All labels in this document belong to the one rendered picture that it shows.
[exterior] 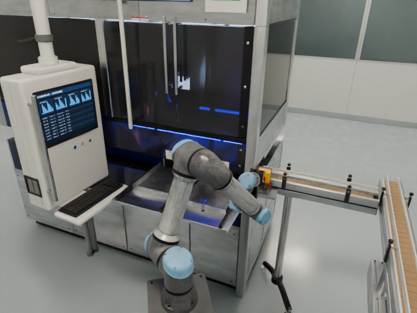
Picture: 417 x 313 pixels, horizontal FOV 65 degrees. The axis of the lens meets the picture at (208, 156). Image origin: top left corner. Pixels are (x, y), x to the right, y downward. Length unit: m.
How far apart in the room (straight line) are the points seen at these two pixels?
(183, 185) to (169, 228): 0.19
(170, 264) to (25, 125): 1.06
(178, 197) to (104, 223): 1.53
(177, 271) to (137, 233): 1.36
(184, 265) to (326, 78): 5.43
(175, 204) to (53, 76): 1.00
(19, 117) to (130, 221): 1.12
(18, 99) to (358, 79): 5.47
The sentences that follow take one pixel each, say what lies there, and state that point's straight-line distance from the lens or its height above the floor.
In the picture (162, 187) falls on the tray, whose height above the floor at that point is 0.88.
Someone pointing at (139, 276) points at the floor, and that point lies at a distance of 2.72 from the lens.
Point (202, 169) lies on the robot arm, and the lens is 1.17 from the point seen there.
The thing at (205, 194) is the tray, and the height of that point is 0.88.
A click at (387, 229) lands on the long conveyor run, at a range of 1.82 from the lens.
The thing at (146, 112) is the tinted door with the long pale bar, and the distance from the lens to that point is 2.09.
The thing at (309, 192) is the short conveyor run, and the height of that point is 0.90.
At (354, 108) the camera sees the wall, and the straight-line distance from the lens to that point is 6.48.
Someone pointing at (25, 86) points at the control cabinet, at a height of 1.52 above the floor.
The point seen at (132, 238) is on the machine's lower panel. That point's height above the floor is 0.24.
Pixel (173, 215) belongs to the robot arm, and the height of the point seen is 1.13.
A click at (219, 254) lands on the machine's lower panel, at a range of 2.35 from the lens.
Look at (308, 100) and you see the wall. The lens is 6.49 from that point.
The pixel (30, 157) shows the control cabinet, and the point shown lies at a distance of 2.00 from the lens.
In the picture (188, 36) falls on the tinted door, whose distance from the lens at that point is 1.85.
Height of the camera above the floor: 1.90
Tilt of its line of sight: 25 degrees down
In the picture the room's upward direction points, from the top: 1 degrees clockwise
